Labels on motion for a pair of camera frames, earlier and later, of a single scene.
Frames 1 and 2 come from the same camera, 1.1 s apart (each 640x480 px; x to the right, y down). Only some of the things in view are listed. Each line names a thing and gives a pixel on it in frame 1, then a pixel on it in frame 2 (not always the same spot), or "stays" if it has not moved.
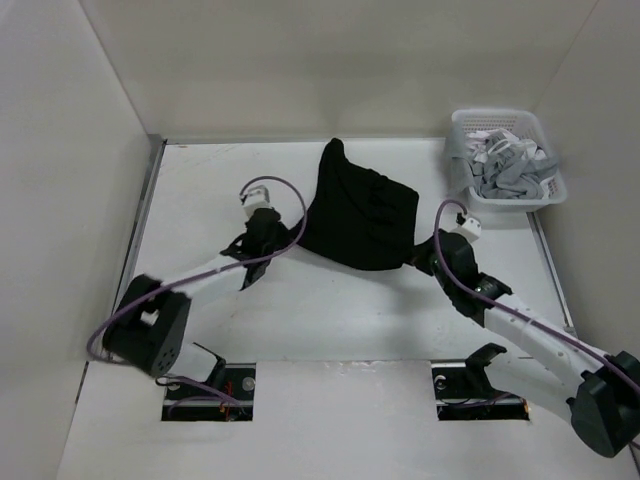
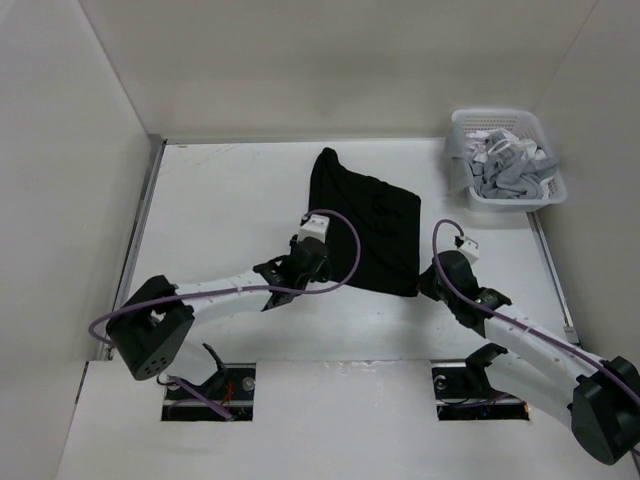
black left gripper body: x=281 y=241 -> x=316 y=276
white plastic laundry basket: x=524 y=124 stays
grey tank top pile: x=503 y=165 stays
